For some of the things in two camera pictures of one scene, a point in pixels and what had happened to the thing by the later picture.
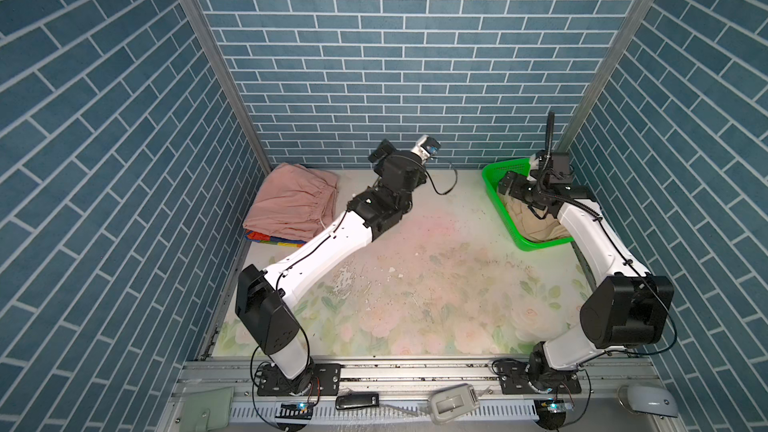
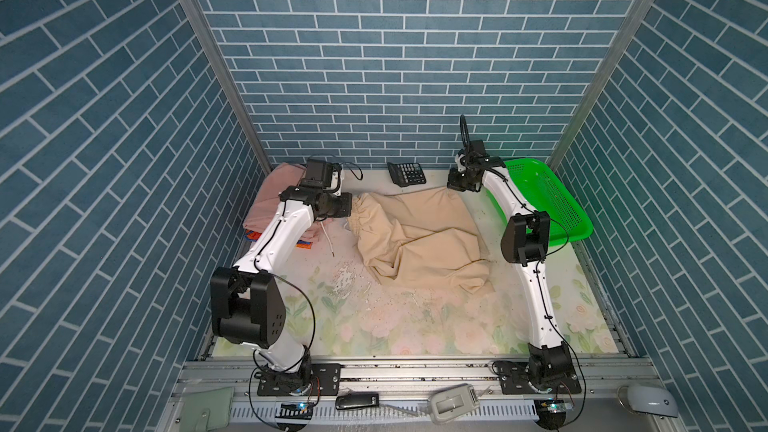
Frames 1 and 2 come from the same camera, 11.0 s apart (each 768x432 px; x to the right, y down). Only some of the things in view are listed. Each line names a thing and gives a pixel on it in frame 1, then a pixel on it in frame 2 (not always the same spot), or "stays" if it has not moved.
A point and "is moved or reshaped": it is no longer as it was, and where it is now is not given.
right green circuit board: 555,405 stays
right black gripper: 519,180 → 452,183
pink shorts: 294,202 stays
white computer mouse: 650,399 stays
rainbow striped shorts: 256,236 stays
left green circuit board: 295,410 stays
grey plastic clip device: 454,401 stays
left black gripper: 381,149 → 344,205
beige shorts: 545,229 is moved or reshaped
